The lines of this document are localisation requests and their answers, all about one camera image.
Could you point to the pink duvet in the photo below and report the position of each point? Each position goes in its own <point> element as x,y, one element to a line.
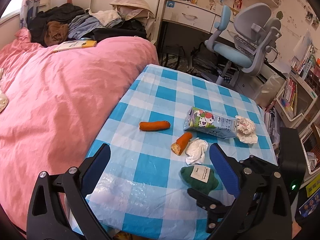
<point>58,102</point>

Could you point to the blue milk carton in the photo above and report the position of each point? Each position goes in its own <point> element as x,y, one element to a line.
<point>209,123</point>

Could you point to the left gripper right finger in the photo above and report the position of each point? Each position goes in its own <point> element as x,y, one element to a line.
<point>261,209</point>

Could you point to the grey blue office chair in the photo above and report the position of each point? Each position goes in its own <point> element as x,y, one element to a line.
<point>256,36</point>

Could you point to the orange sausage piece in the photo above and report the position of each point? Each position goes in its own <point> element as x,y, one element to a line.
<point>154,126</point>
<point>181,143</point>

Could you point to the white bookshelf cart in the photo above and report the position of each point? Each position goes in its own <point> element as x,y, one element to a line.
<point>297,102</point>

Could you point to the beige wrapper paper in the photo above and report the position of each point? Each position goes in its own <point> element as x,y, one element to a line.
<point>245,130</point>

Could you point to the yellow book on bed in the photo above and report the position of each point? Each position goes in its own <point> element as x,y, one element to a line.
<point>78,44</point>

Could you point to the white tissue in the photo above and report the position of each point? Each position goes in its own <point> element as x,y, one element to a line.
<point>196,152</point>

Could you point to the clear plastic bag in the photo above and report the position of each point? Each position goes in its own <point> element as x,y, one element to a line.
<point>268,91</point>

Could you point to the green plush toy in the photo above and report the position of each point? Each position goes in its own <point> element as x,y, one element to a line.
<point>200,178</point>

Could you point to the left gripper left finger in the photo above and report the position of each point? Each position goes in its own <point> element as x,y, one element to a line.
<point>46,217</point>

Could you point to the pile of clothes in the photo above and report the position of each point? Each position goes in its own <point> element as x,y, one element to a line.
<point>69,22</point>

